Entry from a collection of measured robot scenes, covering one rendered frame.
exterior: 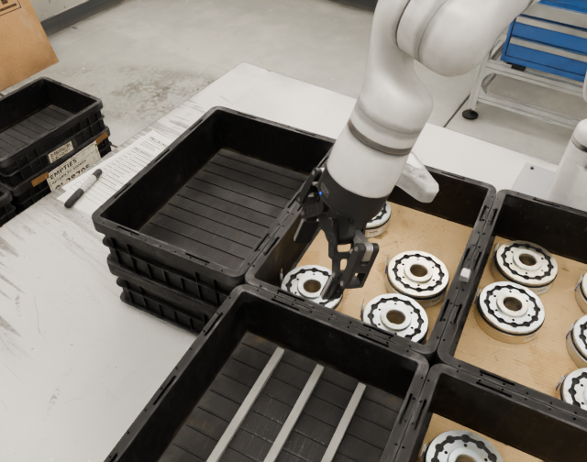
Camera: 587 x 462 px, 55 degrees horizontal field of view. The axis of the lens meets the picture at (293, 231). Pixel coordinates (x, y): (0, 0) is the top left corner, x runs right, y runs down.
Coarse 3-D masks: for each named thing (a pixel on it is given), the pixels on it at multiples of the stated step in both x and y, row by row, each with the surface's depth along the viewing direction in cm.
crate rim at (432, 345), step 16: (448, 176) 102; (464, 176) 102; (288, 224) 93; (480, 224) 93; (272, 240) 90; (464, 256) 88; (256, 272) 85; (272, 288) 83; (304, 304) 81; (320, 304) 81; (448, 304) 82; (352, 320) 79; (448, 320) 80; (384, 336) 77; (400, 336) 77; (432, 336) 77; (416, 352) 75; (432, 352) 75
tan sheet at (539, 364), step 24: (504, 240) 104; (576, 264) 100; (552, 288) 96; (552, 312) 92; (576, 312) 92; (480, 336) 89; (552, 336) 89; (480, 360) 86; (504, 360) 86; (528, 360) 86; (552, 360) 86; (528, 384) 83; (552, 384) 83
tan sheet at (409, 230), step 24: (408, 216) 109; (432, 216) 109; (384, 240) 104; (408, 240) 104; (432, 240) 104; (456, 240) 104; (312, 264) 100; (384, 264) 100; (456, 264) 100; (360, 288) 96; (384, 288) 96; (432, 312) 92
